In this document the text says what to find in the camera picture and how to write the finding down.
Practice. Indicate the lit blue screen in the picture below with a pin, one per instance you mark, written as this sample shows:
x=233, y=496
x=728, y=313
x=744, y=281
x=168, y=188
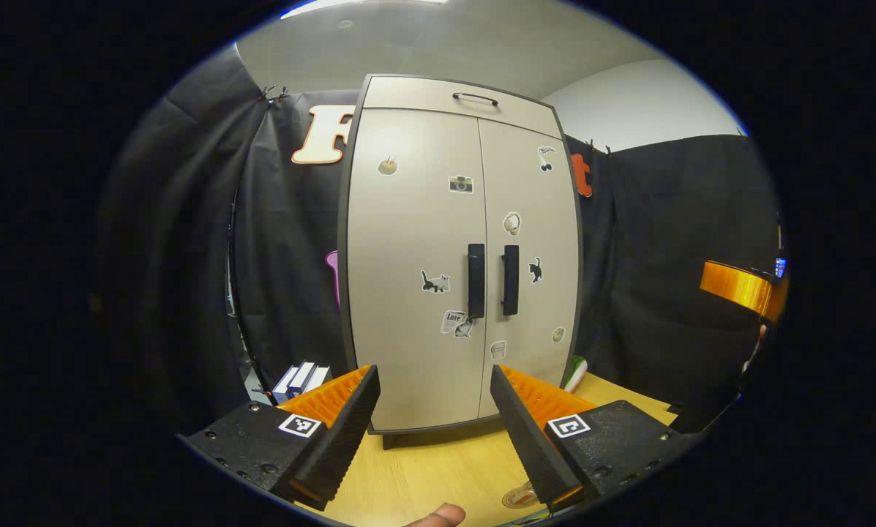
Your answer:
x=780, y=267

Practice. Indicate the grey cabinet door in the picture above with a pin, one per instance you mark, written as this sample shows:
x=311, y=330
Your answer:
x=540, y=219
x=408, y=241

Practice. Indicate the black backdrop cloth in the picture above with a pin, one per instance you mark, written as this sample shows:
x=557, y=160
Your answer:
x=664, y=256

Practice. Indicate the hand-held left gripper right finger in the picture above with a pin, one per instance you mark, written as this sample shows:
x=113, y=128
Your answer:
x=529, y=446

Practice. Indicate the ceiling light panel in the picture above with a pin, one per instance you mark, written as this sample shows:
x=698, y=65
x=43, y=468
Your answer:
x=364, y=6

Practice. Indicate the grey cabinet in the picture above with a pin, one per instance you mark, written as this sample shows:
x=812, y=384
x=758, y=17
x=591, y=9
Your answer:
x=392, y=440

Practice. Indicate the green and white toy vegetable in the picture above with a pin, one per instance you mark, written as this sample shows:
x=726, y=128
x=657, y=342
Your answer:
x=577, y=373

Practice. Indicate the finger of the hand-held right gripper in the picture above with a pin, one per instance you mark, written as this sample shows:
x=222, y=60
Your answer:
x=738, y=285

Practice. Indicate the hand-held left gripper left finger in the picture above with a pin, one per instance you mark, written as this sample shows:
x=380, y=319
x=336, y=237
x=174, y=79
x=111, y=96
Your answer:
x=342, y=446

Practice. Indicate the grey cabinet drawer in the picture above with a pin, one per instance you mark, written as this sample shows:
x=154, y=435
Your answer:
x=423, y=95

